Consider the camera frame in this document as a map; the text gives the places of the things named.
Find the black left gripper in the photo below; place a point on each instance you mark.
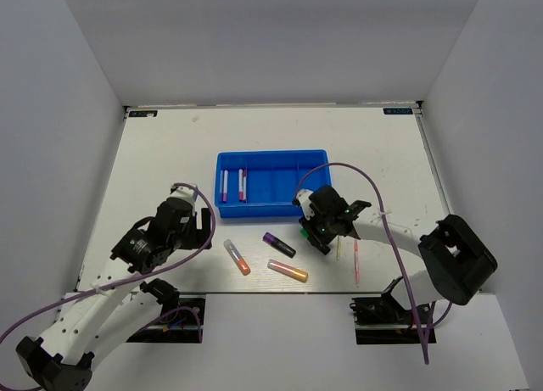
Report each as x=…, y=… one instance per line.
x=198, y=237

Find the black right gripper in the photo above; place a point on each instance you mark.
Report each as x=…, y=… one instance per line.
x=317, y=239

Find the purple black highlighter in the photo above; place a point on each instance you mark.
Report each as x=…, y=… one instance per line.
x=279, y=245

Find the thin pink highlighter pen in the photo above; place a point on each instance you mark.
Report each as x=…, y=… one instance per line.
x=356, y=262

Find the yellow orange highlighter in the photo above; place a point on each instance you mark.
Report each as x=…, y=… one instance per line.
x=288, y=270

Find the orange grey highlighter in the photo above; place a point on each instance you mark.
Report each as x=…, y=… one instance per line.
x=237, y=257

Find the pink capped white marker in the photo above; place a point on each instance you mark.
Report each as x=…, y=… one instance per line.
x=225, y=189

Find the magenta capped white marker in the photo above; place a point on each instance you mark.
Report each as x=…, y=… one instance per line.
x=242, y=185

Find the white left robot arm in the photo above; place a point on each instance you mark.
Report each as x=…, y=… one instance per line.
x=126, y=296

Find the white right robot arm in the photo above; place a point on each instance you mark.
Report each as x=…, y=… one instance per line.
x=457, y=263

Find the blue plastic divided tray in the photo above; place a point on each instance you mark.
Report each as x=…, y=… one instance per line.
x=272, y=177

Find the left corner label sticker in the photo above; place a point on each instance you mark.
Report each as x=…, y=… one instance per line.
x=142, y=113

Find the corner label sticker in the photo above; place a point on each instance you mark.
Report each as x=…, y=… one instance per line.
x=397, y=111
x=142, y=113

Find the right corner label sticker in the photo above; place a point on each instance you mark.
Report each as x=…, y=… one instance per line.
x=397, y=111

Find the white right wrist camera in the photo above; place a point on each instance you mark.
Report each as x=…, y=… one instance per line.
x=302, y=200

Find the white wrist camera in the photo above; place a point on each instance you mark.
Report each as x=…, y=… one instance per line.
x=302, y=200
x=187, y=193

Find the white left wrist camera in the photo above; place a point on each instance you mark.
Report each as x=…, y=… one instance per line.
x=187, y=193

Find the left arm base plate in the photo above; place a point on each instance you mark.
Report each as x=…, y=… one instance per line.
x=180, y=327

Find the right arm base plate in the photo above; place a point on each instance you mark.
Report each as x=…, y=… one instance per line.
x=380, y=321

